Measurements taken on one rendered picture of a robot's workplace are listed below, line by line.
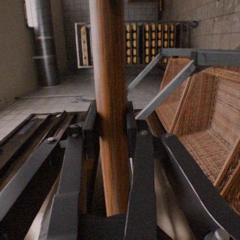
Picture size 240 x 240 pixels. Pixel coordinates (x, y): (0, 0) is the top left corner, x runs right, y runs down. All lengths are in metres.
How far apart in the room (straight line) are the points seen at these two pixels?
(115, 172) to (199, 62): 0.48
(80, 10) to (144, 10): 1.64
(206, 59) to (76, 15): 4.87
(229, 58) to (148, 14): 4.72
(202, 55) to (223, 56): 0.07
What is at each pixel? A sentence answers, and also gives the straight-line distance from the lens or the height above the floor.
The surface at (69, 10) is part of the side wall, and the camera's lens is 5.40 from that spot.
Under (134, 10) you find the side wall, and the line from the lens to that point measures 5.27.
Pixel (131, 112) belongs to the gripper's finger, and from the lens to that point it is 0.18.
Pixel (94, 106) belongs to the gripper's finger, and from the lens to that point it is 0.20.
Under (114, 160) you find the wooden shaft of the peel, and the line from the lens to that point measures 0.20.
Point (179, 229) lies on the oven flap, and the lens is 0.77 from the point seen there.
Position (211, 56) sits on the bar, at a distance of 0.63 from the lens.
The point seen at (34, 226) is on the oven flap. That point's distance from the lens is 0.84.
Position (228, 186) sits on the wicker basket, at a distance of 0.75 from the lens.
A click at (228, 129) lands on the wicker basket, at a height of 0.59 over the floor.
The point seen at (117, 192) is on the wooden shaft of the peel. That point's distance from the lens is 0.23.
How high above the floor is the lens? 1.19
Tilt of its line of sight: level
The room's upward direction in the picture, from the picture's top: 92 degrees counter-clockwise
